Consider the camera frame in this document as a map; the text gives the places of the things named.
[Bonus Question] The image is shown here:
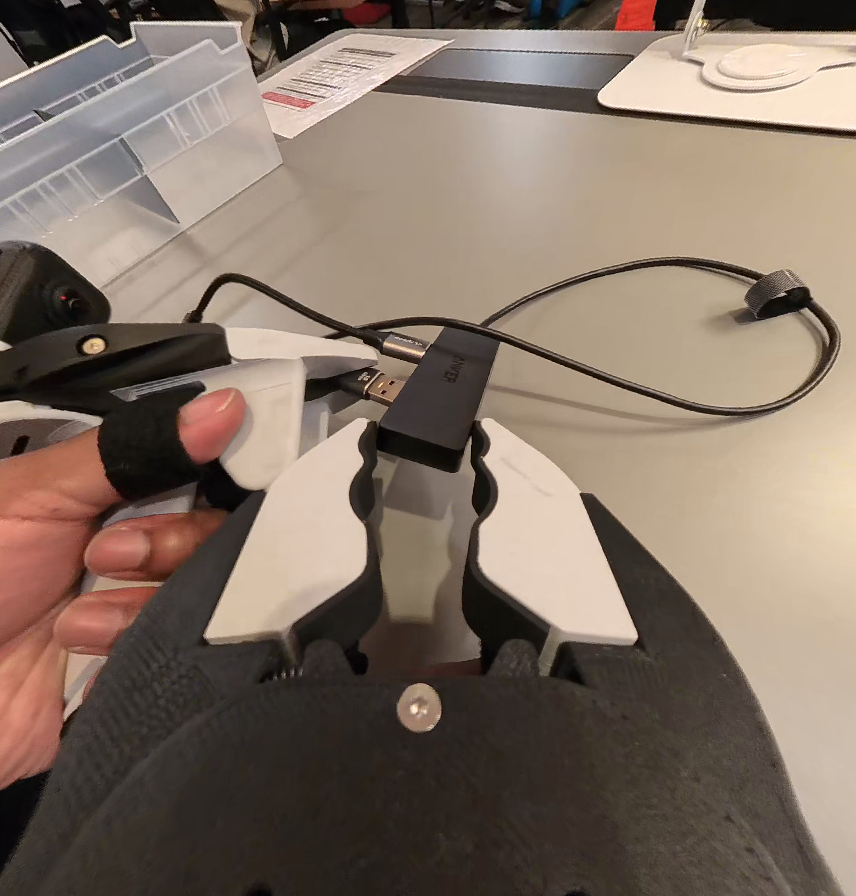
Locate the black cable dark plug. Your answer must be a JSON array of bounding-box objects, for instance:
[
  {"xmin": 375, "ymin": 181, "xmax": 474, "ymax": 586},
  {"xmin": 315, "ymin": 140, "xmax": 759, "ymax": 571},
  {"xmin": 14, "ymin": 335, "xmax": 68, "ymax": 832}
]
[{"xmin": 340, "ymin": 370, "xmax": 406, "ymax": 408}]

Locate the person's left hand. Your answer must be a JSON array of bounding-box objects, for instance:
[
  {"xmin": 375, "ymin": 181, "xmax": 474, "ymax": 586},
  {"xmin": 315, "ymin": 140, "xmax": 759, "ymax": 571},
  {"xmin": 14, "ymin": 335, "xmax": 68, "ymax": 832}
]
[{"xmin": 0, "ymin": 387, "xmax": 250, "ymax": 799}]

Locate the black USB cable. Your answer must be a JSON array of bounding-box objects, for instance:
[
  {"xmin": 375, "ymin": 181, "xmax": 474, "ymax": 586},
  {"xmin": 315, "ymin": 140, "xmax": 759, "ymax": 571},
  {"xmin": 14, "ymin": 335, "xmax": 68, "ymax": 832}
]
[{"xmin": 361, "ymin": 258, "xmax": 842, "ymax": 419}]

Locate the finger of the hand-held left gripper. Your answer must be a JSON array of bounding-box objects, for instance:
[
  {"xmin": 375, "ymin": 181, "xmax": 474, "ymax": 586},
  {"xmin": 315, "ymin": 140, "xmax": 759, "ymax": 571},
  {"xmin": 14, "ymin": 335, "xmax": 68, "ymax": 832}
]
[
  {"xmin": 113, "ymin": 358, "xmax": 376, "ymax": 406},
  {"xmin": 223, "ymin": 326, "xmax": 382, "ymax": 366}
]

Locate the slim black USB hub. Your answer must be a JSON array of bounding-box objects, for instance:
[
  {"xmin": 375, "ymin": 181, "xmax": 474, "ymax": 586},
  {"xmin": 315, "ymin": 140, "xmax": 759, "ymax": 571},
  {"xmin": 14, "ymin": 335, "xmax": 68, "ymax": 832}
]
[{"xmin": 375, "ymin": 328, "xmax": 502, "ymax": 471}]

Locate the clear plastic bin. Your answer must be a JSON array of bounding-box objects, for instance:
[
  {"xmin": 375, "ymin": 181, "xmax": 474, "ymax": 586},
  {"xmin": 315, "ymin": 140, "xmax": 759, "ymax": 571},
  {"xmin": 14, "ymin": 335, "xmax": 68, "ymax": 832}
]
[{"xmin": 0, "ymin": 21, "xmax": 283, "ymax": 288}]

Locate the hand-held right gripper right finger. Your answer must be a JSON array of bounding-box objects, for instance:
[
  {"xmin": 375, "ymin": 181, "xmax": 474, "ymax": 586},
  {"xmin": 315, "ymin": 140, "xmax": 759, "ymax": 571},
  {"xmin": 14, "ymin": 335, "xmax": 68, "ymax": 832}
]
[{"xmin": 463, "ymin": 417, "xmax": 640, "ymax": 674}]

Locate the paper sheet red label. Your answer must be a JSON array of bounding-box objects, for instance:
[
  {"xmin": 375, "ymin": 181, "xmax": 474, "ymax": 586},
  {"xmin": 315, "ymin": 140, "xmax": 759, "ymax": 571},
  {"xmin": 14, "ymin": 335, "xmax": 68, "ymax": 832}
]
[{"xmin": 258, "ymin": 31, "xmax": 455, "ymax": 140}]

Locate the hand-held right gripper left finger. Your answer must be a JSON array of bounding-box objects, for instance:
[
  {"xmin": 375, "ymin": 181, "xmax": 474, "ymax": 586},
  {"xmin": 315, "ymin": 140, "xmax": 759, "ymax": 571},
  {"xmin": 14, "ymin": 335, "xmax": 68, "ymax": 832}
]
[{"xmin": 204, "ymin": 419, "xmax": 385, "ymax": 662}]

